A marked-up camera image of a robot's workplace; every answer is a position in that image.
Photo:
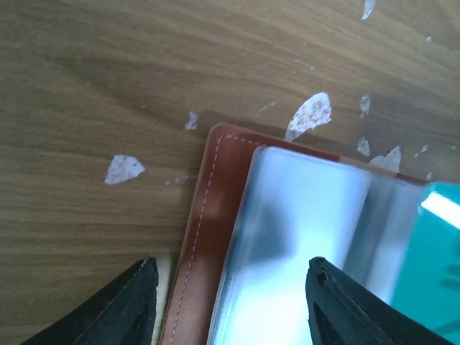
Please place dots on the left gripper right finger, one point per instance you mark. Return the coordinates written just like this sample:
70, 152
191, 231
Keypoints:
341, 311

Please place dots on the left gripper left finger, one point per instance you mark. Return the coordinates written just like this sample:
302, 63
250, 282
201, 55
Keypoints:
122, 312

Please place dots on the brown leather card holder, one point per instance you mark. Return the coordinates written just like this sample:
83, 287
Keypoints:
262, 209

